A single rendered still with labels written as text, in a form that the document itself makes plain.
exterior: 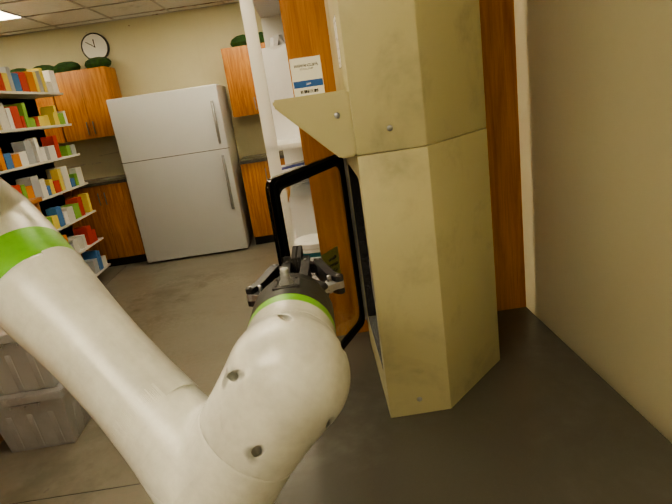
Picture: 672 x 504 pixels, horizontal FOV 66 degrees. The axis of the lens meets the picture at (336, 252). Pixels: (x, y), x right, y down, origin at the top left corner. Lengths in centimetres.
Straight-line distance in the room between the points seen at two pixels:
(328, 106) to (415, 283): 32
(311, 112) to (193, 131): 503
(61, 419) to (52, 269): 247
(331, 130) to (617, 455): 64
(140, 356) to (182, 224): 546
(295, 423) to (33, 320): 31
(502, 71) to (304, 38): 43
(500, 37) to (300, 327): 94
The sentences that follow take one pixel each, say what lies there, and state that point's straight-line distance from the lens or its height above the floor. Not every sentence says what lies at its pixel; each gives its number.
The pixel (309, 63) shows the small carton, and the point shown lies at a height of 156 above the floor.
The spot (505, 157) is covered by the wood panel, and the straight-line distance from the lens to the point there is 127.
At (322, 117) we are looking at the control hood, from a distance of 81.
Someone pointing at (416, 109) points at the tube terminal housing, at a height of 147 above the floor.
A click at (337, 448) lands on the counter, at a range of 94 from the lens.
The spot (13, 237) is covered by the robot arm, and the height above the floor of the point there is 141.
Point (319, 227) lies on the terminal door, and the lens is 101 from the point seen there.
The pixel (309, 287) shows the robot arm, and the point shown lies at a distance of 56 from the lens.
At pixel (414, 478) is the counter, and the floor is 94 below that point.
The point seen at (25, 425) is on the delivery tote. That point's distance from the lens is 317.
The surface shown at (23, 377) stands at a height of 41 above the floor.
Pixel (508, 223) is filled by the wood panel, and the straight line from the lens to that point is 130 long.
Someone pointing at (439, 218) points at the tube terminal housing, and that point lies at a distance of 87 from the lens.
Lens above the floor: 150
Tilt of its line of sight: 16 degrees down
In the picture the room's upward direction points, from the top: 8 degrees counter-clockwise
